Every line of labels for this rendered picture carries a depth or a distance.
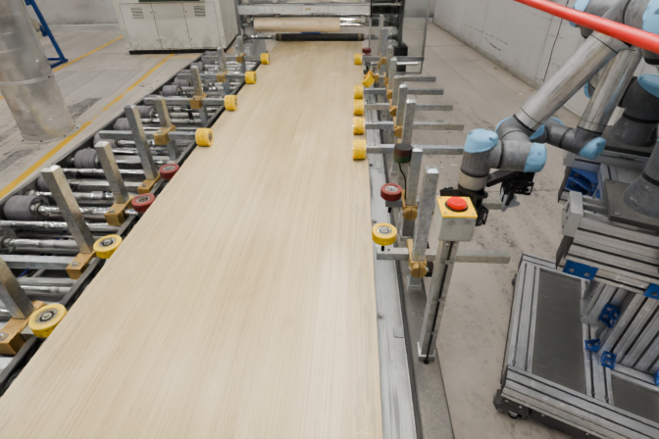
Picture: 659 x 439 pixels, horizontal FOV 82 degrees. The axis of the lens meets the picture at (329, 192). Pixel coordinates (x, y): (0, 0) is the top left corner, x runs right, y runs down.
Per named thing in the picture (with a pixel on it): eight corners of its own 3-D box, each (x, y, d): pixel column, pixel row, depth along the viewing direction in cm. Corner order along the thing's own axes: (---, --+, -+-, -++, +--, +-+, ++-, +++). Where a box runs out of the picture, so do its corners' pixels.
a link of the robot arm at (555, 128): (571, 144, 133) (553, 152, 128) (540, 133, 140) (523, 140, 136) (579, 123, 128) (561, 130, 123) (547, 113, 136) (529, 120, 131)
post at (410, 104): (403, 199, 173) (415, 97, 146) (403, 204, 170) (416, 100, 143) (395, 199, 173) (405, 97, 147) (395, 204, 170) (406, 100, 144)
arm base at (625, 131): (651, 134, 149) (663, 110, 144) (658, 150, 138) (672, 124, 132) (606, 127, 155) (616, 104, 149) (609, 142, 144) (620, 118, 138)
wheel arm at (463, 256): (504, 259, 128) (508, 249, 126) (508, 266, 126) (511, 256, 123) (376, 255, 131) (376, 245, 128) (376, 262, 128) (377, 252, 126)
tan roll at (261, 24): (395, 30, 356) (397, 16, 349) (397, 32, 346) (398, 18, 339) (245, 30, 364) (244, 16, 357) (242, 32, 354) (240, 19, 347)
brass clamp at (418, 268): (421, 250, 133) (423, 239, 130) (428, 278, 121) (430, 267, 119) (403, 249, 133) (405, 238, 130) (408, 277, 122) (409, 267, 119)
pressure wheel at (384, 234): (380, 244, 133) (382, 218, 127) (398, 255, 128) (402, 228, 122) (365, 255, 128) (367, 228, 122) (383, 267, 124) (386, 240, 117)
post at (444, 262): (431, 347, 110) (459, 225, 85) (434, 363, 106) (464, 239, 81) (416, 346, 110) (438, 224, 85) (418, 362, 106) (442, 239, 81)
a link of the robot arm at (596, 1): (622, 114, 146) (613, 15, 108) (582, 103, 157) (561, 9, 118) (642, 88, 146) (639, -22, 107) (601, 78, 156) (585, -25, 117)
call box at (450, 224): (462, 224, 86) (469, 196, 82) (470, 245, 81) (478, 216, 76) (431, 223, 87) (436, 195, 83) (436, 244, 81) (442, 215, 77)
